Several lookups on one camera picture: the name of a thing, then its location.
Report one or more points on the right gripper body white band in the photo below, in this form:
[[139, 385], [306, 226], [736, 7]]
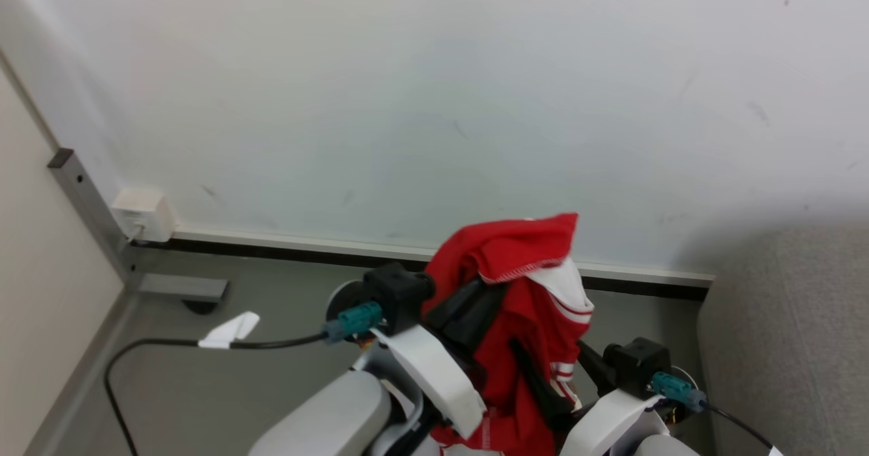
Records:
[[604, 425]]

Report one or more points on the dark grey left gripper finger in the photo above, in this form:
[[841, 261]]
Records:
[[465, 303], [478, 337]]

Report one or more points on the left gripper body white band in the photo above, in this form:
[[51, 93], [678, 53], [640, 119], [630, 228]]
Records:
[[434, 374]]

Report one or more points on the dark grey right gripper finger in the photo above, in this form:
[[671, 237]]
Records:
[[594, 368], [543, 385]]

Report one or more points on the red white sports garment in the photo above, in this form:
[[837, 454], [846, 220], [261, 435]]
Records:
[[516, 252]]

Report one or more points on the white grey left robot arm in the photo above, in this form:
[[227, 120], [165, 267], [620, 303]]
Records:
[[326, 415]]

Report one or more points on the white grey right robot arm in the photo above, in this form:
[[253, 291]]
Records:
[[662, 448]]

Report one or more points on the white black baseboard strip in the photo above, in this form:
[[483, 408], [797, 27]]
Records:
[[305, 247]]

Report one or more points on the grey fabric sofa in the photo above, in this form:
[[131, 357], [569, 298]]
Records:
[[787, 340]]

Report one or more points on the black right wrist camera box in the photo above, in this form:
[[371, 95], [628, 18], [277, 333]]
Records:
[[638, 364]]

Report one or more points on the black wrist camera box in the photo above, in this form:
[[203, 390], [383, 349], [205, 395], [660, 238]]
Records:
[[397, 293], [638, 364]]

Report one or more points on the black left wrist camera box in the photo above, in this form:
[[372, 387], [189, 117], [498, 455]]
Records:
[[397, 293]]

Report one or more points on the grey metal floor bracket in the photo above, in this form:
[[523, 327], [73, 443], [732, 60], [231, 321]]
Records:
[[180, 286]]

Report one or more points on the white wall socket box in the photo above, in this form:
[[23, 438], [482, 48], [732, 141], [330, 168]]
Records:
[[142, 213]]

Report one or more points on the grey metal door frame rail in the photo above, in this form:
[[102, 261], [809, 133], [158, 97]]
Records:
[[88, 205]]

